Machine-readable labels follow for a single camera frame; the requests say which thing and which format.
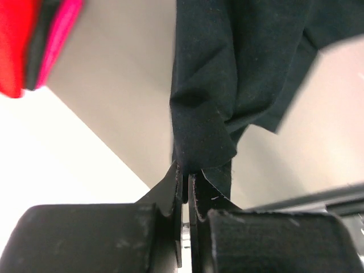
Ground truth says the folded pink t shirt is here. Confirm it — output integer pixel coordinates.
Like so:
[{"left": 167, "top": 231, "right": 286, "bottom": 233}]
[{"left": 35, "top": 0, "right": 85, "bottom": 89}]

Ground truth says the folded black t shirt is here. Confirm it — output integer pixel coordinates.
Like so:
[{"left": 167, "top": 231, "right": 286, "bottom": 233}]
[{"left": 25, "top": 0, "right": 61, "bottom": 90}]

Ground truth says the folded red t shirt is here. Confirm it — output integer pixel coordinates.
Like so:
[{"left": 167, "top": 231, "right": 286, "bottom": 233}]
[{"left": 1, "top": 0, "right": 41, "bottom": 98}]

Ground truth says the black t shirt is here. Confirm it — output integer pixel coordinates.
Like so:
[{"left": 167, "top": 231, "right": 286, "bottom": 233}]
[
  {"left": 25, "top": 0, "right": 61, "bottom": 90},
  {"left": 169, "top": 1, "right": 363, "bottom": 197}
]

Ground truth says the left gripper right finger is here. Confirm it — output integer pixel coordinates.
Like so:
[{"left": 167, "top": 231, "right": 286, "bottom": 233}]
[{"left": 188, "top": 172, "right": 363, "bottom": 272}]

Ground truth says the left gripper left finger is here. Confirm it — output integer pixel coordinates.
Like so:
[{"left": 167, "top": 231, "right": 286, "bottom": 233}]
[{"left": 1, "top": 163, "right": 183, "bottom": 273}]

